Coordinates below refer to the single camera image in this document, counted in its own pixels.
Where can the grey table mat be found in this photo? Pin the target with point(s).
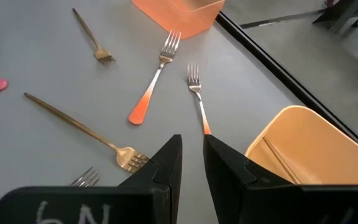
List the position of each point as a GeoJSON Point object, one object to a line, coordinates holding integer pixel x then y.
{"type": "Point", "coordinates": [42, 46]}

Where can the yellow plastic bin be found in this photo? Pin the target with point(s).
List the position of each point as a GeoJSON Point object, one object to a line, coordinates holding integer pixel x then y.
{"type": "Point", "coordinates": [306, 140]}

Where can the orange translucent plastic bin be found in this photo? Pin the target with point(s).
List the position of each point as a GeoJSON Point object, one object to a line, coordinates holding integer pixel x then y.
{"type": "Point", "coordinates": [179, 15]}

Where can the black stand base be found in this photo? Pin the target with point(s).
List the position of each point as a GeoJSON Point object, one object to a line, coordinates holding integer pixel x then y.
{"type": "Point", "coordinates": [346, 12]}

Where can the gold fork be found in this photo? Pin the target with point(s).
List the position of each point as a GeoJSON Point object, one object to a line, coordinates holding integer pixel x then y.
{"type": "Point", "coordinates": [126, 157]}
{"type": "Point", "coordinates": [280, 158]}
{"type": "Point", "coordinates": [102, 54]}

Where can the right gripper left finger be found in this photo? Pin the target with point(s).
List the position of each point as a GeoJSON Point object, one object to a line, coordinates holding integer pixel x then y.
{"type": "Point", "coordinates": [104, 205]}

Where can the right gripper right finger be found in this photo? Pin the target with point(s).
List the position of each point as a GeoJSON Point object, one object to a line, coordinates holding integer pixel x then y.
{"type": "Point", "coordinates": [259, 205]}

